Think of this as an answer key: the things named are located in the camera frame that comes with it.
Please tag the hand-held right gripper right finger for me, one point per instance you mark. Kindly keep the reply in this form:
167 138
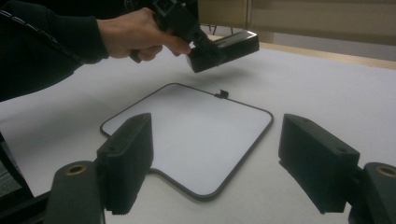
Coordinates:
317 161

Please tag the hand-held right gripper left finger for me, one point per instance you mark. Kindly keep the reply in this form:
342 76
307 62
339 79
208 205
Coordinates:
127 161

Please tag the black whiteboard eraser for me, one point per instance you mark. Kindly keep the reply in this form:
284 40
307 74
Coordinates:
239 46

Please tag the white table cover sheet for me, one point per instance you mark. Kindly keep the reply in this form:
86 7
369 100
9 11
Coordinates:
327 93

